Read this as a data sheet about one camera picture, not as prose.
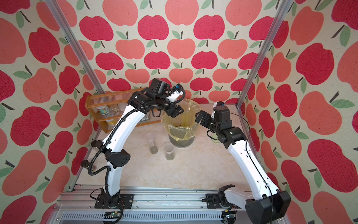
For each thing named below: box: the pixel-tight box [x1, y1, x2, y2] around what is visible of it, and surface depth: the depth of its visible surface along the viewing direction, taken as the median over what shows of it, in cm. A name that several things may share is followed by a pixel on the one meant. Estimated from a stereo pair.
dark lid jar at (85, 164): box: [80, 159, 90, 170], surface depth 80 cm
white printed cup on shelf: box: [96, 105, 110, 115], surface depth 95 cm
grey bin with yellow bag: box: [161, 98, 202, 148], surface depth 82 cm
